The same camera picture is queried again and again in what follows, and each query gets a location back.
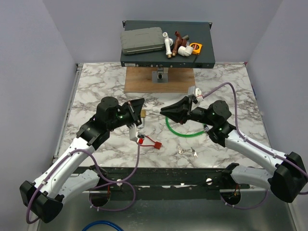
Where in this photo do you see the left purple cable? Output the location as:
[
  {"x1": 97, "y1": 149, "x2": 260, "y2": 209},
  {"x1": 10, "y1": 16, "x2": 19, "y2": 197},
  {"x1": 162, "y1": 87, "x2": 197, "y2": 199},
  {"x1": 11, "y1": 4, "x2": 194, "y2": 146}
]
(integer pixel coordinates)
[{"x1": 26, "y1": 141, "x2": 141, "y2": 224}]

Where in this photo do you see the white pvc elbow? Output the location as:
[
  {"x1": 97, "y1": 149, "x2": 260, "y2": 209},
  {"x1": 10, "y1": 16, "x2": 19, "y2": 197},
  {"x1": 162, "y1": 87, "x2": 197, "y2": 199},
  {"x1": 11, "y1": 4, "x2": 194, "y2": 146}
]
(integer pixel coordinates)
[{"x1": 178, "y1": 46, "x2": 193, "y2": 57}]

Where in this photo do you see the red cable seal lock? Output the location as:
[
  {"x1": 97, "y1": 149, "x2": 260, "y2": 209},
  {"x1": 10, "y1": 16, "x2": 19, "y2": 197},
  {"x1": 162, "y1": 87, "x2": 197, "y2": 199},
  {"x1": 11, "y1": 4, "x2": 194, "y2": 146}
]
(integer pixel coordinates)
[{"x1": 141, "y1": 136, "x2": 162, "y2": 150}]

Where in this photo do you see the blue cable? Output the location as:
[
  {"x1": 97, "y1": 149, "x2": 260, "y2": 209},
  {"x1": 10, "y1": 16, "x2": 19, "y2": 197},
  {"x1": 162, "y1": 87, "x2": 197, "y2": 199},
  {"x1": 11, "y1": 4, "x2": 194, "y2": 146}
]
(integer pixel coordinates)
[{"x1": 81, "y1": 220, "x2": 124, "y2": 231}]

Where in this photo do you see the brass padlock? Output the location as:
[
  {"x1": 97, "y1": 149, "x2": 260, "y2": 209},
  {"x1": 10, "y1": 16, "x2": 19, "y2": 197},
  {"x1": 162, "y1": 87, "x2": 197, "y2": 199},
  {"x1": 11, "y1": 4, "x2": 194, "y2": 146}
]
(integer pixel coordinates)
[{"x1": 138, "y1": 109, "x2": 146, "y2": 129}]

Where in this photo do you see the purple cable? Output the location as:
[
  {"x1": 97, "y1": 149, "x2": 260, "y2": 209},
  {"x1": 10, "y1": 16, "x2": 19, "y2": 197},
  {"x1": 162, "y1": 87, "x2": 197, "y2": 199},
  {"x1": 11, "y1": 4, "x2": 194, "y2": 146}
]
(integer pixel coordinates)
[
  {"x1": 202, "y1": 82, "x2": 308, "y2": 209},
  {"x1": 26, "y1": 141, "x2": 141, "y2": 224}
]

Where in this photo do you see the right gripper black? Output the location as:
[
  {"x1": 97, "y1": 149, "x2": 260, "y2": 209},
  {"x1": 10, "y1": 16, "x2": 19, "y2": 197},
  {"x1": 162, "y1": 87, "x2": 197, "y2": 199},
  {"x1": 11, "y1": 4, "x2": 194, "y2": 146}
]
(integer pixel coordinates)
[{"x1": 160, "y1": 96, "x2": 216, "y2": 127}]

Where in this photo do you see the white pvc pipe fitting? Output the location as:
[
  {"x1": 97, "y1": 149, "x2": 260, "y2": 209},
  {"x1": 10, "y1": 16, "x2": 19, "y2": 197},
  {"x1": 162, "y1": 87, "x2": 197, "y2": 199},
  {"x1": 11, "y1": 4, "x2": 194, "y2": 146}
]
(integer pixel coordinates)
[{"x1": 163, "y1": 32, "x2": 173, "y2": 58}]

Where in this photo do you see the brown pipe valve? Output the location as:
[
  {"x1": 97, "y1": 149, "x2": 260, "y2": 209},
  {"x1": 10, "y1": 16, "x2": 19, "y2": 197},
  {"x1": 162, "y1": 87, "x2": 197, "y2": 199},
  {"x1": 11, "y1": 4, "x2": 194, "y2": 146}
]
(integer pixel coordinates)
[{"x1": 172, "y1": 31, "x2": 187, "y2": 57}]

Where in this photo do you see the black mounting rail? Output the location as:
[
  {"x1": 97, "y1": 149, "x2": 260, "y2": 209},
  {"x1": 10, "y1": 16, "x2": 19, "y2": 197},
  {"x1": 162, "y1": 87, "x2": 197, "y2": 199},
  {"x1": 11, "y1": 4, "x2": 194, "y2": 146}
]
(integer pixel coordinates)
[{"x1": 88, "y1": 167, "x2": 249, "y2": 204}]

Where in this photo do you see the green cable loop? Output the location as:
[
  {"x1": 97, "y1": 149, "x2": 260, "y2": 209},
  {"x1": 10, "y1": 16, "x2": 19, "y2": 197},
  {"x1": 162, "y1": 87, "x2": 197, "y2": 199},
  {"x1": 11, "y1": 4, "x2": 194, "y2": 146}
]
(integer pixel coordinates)
[{"x1": 165, "y1": 116, "x2": 206, "y2": 139}]

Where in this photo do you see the yellow tape measure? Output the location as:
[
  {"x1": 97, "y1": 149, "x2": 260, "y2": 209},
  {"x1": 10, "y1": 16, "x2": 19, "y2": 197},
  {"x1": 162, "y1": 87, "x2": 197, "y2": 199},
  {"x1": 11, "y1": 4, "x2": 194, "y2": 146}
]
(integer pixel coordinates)
[{"x1": 190, "y1": 43, "x2": 203, "y2": 55}]

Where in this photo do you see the small silver key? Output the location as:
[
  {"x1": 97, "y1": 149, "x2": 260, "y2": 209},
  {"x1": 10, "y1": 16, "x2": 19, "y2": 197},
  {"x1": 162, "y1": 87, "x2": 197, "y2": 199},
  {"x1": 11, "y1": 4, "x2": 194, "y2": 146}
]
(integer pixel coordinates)
[{"x1": 191, "y1": 147, "x2": 198, "y2": 158}]

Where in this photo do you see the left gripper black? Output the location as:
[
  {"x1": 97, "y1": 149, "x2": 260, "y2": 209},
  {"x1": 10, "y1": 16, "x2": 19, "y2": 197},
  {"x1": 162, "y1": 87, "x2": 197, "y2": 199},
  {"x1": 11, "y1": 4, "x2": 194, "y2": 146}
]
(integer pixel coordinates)
[{"x1": 108, "y1": 99, "x2": 145, "y2": 131}]

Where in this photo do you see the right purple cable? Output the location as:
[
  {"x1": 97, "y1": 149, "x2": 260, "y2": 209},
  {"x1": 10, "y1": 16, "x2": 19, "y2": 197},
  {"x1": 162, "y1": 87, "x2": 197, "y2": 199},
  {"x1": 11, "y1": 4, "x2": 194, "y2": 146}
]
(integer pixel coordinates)
[{"x1": 202, "y1": 82, "x2": 308, "y2": 209}]

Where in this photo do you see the grey plastic case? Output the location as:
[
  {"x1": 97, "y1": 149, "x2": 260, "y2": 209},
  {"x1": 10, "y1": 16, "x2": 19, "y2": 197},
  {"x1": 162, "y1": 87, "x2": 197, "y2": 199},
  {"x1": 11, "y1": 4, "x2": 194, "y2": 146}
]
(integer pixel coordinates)
[{"x1": 120, "y1": 27, "x2": 165, "y2": 55}]

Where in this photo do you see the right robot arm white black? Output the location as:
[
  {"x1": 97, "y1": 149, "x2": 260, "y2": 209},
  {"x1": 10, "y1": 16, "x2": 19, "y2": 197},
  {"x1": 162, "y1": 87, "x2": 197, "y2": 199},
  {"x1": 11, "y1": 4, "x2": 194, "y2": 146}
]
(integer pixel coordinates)
[{"x1": 160, "y1": 96, "x2": 308, "y2": 203}]

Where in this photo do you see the wooden board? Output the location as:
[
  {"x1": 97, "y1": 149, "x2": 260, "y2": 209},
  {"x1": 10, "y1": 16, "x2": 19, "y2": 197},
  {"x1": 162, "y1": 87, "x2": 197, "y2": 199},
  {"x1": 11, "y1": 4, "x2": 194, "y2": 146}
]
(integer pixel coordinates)
[{"x1": 124, "y1": 67, "x2": 195, "y2": 93}]

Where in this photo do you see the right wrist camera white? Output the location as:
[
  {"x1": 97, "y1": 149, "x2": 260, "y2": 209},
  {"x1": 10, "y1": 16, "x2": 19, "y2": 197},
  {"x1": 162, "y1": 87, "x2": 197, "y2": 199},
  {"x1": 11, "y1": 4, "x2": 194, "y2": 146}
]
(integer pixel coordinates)
[{"x1": 187, "y1": 86, "x2": 204, "y2": 104}]

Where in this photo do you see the grey metal stand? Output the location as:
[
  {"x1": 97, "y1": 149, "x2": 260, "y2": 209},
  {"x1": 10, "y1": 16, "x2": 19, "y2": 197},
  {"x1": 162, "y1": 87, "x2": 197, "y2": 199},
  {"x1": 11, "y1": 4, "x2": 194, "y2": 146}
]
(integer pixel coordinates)
[{"x1": 152, "y1": 67, "x2": 168, "y2": 83}]

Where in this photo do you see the dark network switch box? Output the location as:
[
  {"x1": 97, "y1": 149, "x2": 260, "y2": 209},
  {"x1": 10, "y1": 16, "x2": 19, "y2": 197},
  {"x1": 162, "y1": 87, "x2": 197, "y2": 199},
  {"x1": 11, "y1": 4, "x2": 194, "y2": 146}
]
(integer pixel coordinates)
[{"x1": 120, "y1": 20, "x2": 216, "y2": 69}]

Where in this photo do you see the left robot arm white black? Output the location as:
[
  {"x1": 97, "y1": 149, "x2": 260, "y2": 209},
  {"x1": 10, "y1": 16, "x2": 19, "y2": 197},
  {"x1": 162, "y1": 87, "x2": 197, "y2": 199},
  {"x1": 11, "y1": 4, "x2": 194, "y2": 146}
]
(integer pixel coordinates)
[{"x1": 19, "y1": 96, "x2": 145, "y2": 224}]

